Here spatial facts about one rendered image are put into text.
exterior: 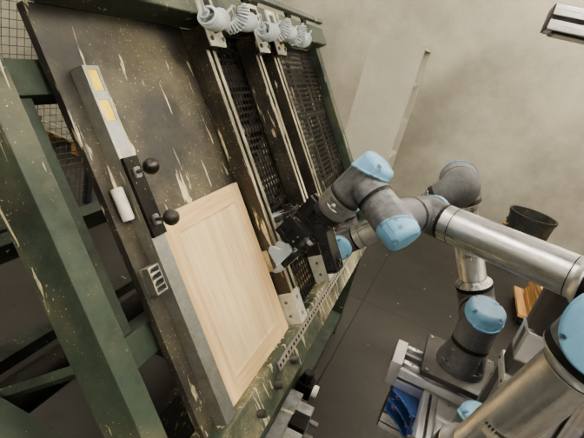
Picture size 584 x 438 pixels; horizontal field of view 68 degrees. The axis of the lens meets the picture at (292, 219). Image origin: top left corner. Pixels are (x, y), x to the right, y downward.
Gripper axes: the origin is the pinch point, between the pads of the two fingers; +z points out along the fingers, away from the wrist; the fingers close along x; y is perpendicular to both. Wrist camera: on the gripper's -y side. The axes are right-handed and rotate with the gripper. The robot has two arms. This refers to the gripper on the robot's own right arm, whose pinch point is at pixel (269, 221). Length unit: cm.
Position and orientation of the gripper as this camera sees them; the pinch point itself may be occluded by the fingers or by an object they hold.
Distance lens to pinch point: 164.7
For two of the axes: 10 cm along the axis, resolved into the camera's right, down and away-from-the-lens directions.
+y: -3.6, 2.9, -8.9
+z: -8.8, 2.1, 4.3
